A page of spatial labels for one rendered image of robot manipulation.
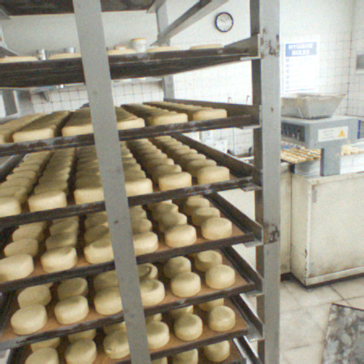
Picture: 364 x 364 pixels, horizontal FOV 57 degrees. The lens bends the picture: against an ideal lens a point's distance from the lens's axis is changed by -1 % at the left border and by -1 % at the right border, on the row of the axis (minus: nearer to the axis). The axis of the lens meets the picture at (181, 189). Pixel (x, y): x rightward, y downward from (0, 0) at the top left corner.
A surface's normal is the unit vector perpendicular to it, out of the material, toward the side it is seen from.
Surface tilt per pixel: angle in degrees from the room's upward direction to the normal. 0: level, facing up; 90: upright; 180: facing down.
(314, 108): 110
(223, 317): 0
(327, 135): 90
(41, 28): 90
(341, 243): 90
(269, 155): 90
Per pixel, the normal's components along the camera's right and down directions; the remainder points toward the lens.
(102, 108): 0.25, 0.27
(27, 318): -0.08, -0.95
